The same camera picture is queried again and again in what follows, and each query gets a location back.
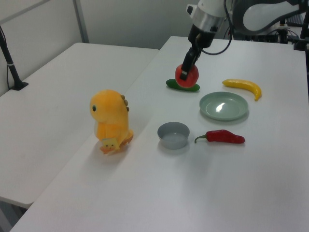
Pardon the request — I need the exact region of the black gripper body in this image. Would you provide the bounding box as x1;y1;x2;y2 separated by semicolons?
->
188;24;216;48

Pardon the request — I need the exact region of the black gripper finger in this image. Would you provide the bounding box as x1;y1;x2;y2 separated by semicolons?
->
180;46;199;81
195;47;203;65

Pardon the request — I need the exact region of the red tomato toy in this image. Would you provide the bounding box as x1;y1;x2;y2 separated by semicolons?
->
174;64;200;88

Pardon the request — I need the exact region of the grey bowl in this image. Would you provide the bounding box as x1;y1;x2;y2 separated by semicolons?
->
157;121;190;150

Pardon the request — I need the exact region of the green cucumber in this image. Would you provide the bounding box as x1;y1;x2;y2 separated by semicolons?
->
165;78;201;93

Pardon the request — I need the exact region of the yellow banana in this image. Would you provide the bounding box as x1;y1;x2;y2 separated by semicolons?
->
222;78;262;102

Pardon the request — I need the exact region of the pale green plate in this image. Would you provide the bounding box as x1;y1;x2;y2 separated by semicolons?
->
199;91;250;121

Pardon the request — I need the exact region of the dark background equipment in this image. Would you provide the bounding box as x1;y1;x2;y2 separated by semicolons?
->
226;13;309;44

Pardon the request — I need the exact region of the red chili pepper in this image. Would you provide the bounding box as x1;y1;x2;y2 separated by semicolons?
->
194;130;245;145

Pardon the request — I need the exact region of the orange plush dinosaur toy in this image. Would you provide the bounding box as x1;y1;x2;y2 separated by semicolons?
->
89;89;134;155

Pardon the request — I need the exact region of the black stand base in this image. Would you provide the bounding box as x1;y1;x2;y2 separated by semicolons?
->
293;14;309;51

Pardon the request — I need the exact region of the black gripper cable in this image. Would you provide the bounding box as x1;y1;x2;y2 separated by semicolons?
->
200;0;234;55

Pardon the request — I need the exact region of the grey partition post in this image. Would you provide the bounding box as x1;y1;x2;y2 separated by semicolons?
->
73;0;89;44

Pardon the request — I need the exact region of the black camera stand pole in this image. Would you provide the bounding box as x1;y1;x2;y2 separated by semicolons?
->
0;24;29;91

